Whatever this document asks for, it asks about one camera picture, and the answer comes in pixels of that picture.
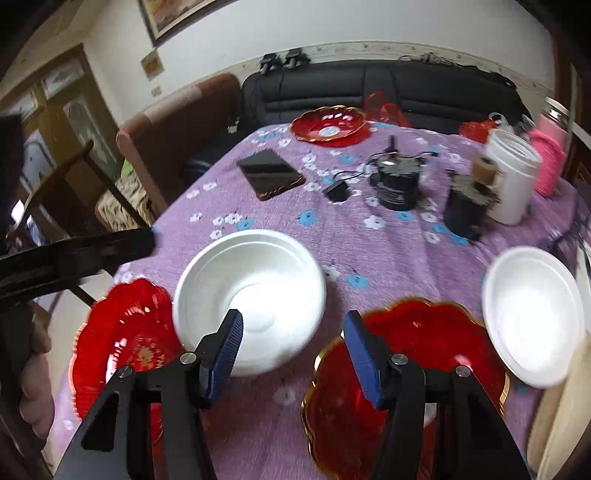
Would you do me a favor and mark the black leather sofa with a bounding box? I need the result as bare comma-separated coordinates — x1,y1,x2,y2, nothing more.
241,60,532,139

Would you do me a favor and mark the white foam plate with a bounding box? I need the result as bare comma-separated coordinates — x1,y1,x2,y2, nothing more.
481,246,586,388

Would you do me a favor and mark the patterned blanket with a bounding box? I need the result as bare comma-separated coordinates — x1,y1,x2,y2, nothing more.
95,173,155,232

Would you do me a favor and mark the pale wooden furniture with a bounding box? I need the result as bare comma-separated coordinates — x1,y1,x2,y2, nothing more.
526,277,591,480

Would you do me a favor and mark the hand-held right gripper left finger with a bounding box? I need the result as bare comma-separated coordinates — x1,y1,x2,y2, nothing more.
53,309,245,480

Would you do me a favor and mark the white plastic jar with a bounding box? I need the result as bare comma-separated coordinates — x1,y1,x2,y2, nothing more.
482,128,542,226

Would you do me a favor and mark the black power adapter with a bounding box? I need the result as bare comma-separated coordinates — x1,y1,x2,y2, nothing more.
322,181,351,203

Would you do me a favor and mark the clear plastic bag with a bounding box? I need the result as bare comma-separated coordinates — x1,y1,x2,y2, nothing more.
487,112,536,139

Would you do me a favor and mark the wooden cabinet with glass doors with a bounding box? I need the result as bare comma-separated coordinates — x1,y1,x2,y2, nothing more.
0,44,121,185

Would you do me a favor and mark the large red gold-rimmed plate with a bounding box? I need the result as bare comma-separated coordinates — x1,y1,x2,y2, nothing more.
69,277,185,444

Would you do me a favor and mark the large white bowl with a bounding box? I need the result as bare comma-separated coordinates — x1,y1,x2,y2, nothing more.
172,229,328,378

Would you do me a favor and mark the brown armchair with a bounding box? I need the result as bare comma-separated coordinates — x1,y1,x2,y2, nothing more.
115,73,243,217

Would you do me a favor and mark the black tablet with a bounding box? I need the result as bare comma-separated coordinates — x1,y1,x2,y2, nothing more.
236,148,306,201

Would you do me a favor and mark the dark wooden chair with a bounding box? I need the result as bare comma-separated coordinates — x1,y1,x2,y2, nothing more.
7,138,155,241

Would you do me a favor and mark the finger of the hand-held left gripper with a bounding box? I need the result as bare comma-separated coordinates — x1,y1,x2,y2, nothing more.
11,229,155,303

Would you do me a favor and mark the purple floral tablecloth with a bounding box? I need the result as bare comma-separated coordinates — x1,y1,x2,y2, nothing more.
48,121,591,480

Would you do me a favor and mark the black cable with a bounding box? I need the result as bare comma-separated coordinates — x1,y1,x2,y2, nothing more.
332,169,386,186

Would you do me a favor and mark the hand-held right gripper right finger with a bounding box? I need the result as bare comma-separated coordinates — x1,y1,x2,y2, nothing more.
342,310,539,480

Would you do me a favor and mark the red floral plate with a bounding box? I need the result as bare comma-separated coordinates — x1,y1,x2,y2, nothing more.
290,105,372,148

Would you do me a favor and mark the person's left hand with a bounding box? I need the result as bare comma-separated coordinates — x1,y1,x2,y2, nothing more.
16,318,55,439

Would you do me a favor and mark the pink sleeved bottle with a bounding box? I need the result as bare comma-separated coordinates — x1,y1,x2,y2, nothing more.
526,97,573,198

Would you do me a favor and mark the framed painting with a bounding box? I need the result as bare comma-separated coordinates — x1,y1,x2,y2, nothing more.
137,0,241,47

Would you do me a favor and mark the brown tape roll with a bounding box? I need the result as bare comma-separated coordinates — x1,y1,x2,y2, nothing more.
472,156,498,185

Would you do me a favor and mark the red plastic bag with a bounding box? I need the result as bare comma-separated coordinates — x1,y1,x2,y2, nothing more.
459,119,499,144
365,91,411,127

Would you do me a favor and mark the yellow wall sticker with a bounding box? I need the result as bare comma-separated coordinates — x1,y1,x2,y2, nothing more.
140,52,164,80

